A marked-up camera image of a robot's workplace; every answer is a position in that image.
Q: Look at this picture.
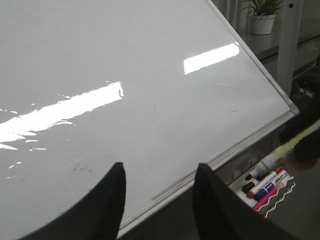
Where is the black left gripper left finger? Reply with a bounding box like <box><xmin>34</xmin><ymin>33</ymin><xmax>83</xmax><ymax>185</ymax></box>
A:
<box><xmin>22</xmin><ymin>162</ymin><xmax>126</xmax><ymax>240</ymax></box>

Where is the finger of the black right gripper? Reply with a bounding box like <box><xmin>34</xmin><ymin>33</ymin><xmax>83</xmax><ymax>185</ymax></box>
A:
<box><xmin>278</xmin><ymin>94</ymin><xmax>320</xmax><ymax>163</ymax></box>

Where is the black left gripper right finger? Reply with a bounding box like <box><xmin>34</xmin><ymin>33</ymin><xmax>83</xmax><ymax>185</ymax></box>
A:
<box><xmin>193</xmin><ymin>163</ymin><xmax>296</xmax><ymax>240</ymax></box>

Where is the white taped whiteboard marker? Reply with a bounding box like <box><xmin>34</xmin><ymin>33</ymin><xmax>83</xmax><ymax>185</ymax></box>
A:
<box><xmin>245</xmin><ymin>119</ymin><xmax>320</xmax><ymax>181</ymax></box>

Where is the large white whiteboard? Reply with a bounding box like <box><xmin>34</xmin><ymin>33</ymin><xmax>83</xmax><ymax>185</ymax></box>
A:
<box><xmin>0</xmin><ymin>0</ymin><xmax>299</xmax><ymax>240</ymax></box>

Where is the black marker cap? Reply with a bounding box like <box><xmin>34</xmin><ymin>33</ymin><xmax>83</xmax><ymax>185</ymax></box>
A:
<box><xmin>241</xmin><ymin>181</ymin><xmax>256</xmax><ymax>194</ymax></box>

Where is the red capped white marker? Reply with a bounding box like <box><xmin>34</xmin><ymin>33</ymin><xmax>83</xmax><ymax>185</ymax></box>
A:
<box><xmin>246</xmin><ymin>166</ymin><xmax>283</xmax><ymax>199</ymax></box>

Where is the grey perforated metal panel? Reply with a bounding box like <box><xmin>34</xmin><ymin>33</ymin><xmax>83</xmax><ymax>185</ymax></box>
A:
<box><xmin>214</xmin><ymin>139</ymin><xmax>278</xmax><ymax>186</ymax></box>

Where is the pink highlighter pen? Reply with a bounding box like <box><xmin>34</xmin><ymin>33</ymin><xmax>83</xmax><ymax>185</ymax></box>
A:
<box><xmin>252</xmin><ymin>187</ymin><xmax>279</xmax><ymax>211</ymax></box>

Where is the blue capped white marker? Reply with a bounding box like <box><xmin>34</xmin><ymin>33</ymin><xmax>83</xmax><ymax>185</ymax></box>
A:
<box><xmin>254</xmin><ymin>170</ymin><xmax>288</xmax><ymax>201</ymax></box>

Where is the white marker tray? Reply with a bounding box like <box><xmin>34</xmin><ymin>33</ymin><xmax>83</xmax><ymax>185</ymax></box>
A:
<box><xmin>229</xmin><ymin>172</ymin><xmax>296</xmax><ymax>218</ymax></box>

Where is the potted green plant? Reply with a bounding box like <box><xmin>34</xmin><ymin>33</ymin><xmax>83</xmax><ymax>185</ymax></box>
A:
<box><xmin>241</xmin><ymin>0</ymin><xmax>285</xmax><ymax>36</ymax></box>

